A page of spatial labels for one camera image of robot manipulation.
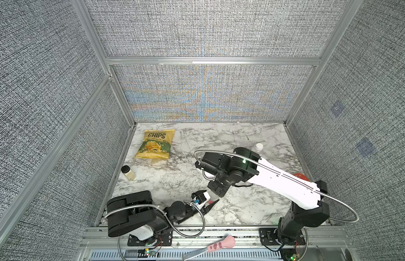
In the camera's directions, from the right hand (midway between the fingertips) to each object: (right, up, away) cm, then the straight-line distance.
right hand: (215, 184), depth 64 cm
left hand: (+1, -6, +10) cm, 12 cm away
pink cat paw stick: (+6, -26, +5) cm, 27 cm away
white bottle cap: (+26, +14, +24) cm, 38 cm away
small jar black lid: (-44, 0, +22) cm, 49 cm away
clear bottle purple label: (+27, +10, +27) cm, 40 cm away
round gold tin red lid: (+49, -2, +26) cm, 55 cm away
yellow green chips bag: (-33, +14, +35) cm, 50 cm away
